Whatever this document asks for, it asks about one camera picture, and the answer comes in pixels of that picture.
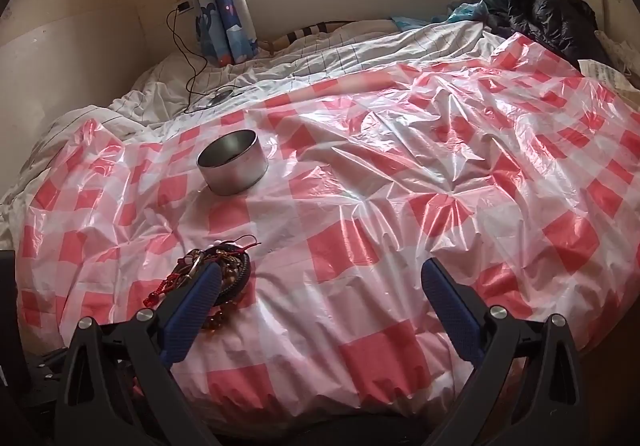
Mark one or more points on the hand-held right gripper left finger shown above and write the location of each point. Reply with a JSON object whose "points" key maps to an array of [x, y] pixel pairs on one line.
{"points": [[197, 298]]}

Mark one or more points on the red white checkered plastic sheet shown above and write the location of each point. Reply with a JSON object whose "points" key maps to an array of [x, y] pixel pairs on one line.
{"points": [[380, 186]]}

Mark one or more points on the white printed paper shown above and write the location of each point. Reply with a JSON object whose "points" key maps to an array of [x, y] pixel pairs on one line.
{"points": [[607, 71]]}

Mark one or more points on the round silver metal tin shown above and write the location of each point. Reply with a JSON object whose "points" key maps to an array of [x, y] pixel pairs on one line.
{"points": [[239, 172]]}

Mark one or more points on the blue plastic bag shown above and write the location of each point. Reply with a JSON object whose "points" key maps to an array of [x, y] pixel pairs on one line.
{"points": [[460, 13]]}

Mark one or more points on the black puffer jacket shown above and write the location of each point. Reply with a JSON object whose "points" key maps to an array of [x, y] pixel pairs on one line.
{"points": [[550, 21]]}

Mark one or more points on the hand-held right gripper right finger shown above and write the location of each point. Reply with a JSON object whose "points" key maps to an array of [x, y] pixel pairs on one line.
{"points": [[447, 298]]}

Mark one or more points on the wall charger plug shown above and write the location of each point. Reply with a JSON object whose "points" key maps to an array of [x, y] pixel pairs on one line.
{"points": [[182, 2]]}

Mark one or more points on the striped pillow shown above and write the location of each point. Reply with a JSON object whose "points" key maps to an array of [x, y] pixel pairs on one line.
{"points": [[300, 33]]}

